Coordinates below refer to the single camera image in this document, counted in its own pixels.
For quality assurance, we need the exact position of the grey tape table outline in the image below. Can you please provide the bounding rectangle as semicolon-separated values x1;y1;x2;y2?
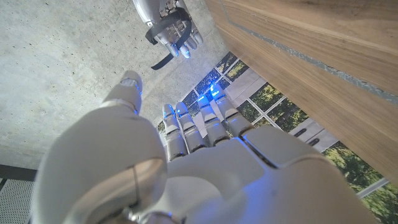
218;0;398;105

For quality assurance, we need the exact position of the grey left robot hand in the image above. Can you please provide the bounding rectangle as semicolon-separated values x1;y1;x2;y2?
30;70;379;224

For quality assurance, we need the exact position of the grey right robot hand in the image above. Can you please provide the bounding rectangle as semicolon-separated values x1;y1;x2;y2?
132;0;205;60

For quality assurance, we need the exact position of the printed window backdrop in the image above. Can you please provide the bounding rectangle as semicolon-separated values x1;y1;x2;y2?
157;51;398;224

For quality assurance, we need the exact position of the black rubber ring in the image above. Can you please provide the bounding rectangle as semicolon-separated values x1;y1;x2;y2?
144;7;193;71

